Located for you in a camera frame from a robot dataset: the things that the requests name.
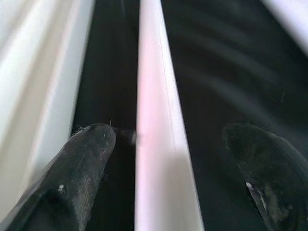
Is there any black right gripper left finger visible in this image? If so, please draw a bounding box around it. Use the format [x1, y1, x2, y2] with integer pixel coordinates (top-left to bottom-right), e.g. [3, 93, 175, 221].
[0, 123, 117, 231]

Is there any white plastic table leg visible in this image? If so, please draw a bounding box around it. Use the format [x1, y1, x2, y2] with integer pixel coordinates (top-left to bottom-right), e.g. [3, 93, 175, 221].
[261, 0, 308, 57]
[134, 0, 205, 231]

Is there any black table cloth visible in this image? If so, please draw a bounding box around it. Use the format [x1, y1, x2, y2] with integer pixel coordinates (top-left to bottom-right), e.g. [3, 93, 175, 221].
[69, 0, 308, 231]

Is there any white plastic table top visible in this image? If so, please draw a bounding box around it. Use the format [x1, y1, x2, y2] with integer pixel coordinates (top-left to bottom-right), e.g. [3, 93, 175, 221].
[0, 0, 97, 210]

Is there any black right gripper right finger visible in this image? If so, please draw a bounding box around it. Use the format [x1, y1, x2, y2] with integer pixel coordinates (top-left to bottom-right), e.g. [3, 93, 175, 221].
[222, 123, 308, 231]

